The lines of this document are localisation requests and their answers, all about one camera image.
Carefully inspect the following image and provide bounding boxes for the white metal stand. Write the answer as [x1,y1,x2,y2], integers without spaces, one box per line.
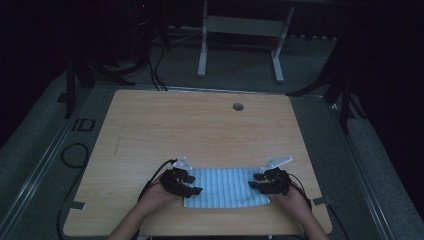
[197,0,296,84]

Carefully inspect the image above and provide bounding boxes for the blue striped towel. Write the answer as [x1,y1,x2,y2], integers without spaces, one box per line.
[182,167,271,210]

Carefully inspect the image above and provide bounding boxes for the person's right hand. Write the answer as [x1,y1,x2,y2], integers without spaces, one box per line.
[267,183,313,222]

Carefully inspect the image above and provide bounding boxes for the black looped floor cable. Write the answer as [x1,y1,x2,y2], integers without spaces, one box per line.
[55,142,91,240]

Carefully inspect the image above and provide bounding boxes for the right hand-held gripper black cable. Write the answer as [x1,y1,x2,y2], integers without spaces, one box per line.
[285,172,313,209]

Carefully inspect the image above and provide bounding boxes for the black metal stand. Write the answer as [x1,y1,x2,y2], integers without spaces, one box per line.
[285,33,368,135]
[56,49,136,120]

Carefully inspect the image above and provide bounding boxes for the grey tape piece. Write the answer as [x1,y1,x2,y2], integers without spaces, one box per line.
[67,200,87,212]
[311,196,332,207]

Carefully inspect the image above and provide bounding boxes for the black background cables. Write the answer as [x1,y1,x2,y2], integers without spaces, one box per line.
[145,43,169,92]

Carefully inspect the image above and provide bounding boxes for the left hand-held gripper black cable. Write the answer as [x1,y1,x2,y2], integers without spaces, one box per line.
[136,158,178,205]

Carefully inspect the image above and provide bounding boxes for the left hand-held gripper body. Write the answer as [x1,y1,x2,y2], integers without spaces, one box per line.
[158,155,194,198]

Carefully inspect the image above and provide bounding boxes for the person's left hand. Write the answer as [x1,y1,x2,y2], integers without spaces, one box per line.
[139,181,183,218]

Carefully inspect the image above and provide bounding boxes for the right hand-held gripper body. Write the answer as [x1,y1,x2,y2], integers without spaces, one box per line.
[259,155,294,197]

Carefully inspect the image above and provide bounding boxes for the hand-held gripper black cable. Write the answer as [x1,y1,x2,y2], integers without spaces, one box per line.
[285,172,313,209]
[136,158,178,205]

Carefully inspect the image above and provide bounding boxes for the metal floor rail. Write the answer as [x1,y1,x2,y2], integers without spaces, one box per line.
[0,88,103,240]
[328,99,399,240]

